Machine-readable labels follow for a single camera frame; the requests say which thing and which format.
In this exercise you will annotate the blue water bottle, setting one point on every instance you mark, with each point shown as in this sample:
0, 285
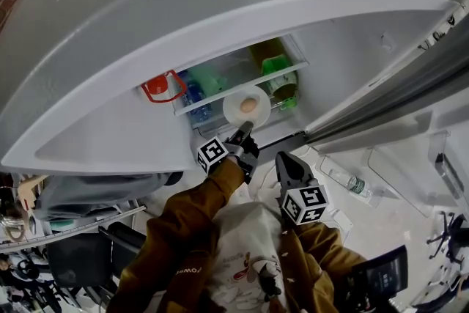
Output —
196, 93

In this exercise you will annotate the person's left forearm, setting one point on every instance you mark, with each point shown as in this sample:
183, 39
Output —
205, 194

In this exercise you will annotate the black mesh office chair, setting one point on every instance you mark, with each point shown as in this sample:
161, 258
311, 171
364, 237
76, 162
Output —
80, 260

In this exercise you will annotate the brown egg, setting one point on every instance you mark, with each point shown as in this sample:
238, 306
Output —
249, 105

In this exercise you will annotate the green drink bottle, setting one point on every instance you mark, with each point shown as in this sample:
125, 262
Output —
276, 66

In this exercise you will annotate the person's right forearm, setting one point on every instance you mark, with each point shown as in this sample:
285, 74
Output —
326, 249

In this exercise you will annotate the clear water bottle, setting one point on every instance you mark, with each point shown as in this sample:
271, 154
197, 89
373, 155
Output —
357, 185

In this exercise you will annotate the white refrigerator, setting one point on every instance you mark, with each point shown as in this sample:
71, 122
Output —
128, 29

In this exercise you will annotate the red lid container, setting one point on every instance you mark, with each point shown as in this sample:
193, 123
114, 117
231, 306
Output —
157, 86

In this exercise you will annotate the person's white printed shirt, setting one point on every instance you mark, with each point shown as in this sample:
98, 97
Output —
245, 242

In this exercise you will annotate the white round plate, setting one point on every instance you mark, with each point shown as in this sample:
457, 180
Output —
232, 114

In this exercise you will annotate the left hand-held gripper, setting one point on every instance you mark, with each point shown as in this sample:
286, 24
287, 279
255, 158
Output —
212, 154

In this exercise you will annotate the white metal rack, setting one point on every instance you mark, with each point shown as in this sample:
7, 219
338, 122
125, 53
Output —
91, 225

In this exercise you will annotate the black rolling chair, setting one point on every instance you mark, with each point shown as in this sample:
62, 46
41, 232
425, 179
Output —
456, 238

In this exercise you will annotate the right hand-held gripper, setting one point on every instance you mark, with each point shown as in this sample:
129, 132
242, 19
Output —
306, 205

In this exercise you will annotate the black screen device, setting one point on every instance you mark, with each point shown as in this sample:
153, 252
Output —
384, 278

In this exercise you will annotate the beige tape roll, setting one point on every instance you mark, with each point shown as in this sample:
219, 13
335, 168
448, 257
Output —
14, 232

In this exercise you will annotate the wooden clothes hanger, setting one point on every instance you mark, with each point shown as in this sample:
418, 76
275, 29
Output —
27, 190

